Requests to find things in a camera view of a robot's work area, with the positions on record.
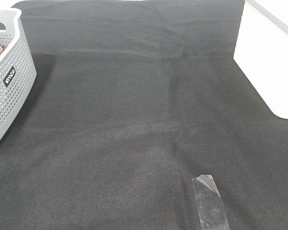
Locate black table cloth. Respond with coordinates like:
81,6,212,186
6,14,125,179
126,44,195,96
0,0,288,230

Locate clear tape strip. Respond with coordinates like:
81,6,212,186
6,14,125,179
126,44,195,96
192,174,230,230

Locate grey perforated laundry basket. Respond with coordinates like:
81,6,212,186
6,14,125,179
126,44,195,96
0,8,36,140

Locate white storage box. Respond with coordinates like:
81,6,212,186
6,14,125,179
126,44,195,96
233,0,288,119

